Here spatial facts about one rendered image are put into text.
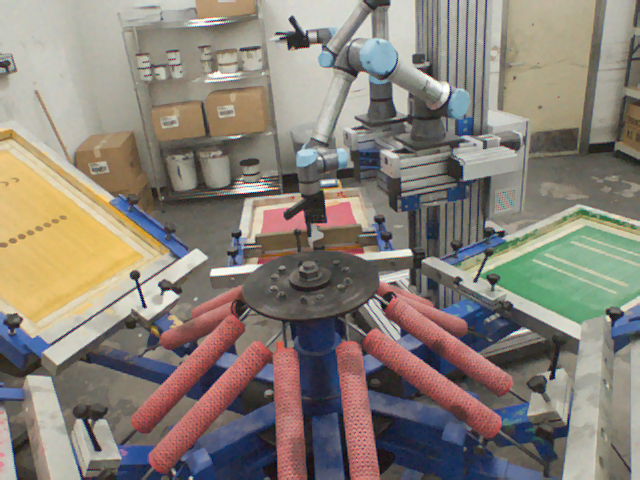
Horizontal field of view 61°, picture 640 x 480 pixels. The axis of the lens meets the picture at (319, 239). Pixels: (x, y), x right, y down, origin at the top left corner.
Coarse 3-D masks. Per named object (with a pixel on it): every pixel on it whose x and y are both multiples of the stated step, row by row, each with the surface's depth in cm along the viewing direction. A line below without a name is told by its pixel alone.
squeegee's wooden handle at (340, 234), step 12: (324, 228) 203; (336, 228) 202; (348, 228) 203; (360, 228) 203; (264, 240) 203; (276, 240) 203; (288, 240) 203; (300, 240) 203; (324, 240) 204; (336, 240) 204; (348, 240) 205
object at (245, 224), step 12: (324, 192) 259; (336, 192) 258; (348, 192) 259; (360, 192) 255; (252, 204) 254; (264, 204) 259; (276, 204) 259; (372, 204) 240; (372, 216) 227; (240, 228) 228
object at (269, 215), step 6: (264, 210) 254; (270, 210) 253; (276, 210) 253; (282, 210) 252; (264, 216) 247; (270, 216) 247; (276, 216) 246; (282, 216) 245; (264, 222) 241; (270, 222) 240; (264, 228) 235; (270, 228) 234; (264, 258) 208; (270, 258) 208; (258, 264) 204
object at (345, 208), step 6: (342, 204) 252; (348, 204) 252; (330, 210) 247; (336, 210) 246; (342, 210) 245; (348, 210) 245; (342, 216) 239; (348, 216) 239; (348, 222) 232; (354, 222) 232; (348, 252) 207; (354, 252) 206; (360, 252) 206
